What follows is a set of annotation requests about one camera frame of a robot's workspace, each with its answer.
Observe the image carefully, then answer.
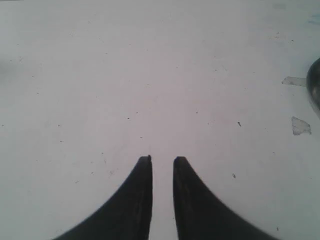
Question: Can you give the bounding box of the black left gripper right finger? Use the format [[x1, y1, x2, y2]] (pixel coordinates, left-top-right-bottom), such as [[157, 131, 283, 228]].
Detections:
[[173, 156, 273, 240]]

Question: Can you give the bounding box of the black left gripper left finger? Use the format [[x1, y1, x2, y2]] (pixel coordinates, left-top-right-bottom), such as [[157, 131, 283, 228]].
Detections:
[[56, 155, 153, 240]]

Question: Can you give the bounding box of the clear tape piece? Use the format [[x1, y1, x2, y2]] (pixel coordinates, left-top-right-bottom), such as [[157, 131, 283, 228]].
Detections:
[[291, 116, 312, 136]]

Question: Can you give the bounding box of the clear tape strip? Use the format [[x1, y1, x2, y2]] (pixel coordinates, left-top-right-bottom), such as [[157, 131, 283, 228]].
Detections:
[[281, 76, 307, 87]]

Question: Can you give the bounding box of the round steel plate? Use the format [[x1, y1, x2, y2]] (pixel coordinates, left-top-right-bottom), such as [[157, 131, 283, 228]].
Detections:
[[306, 58, 320, 110]]

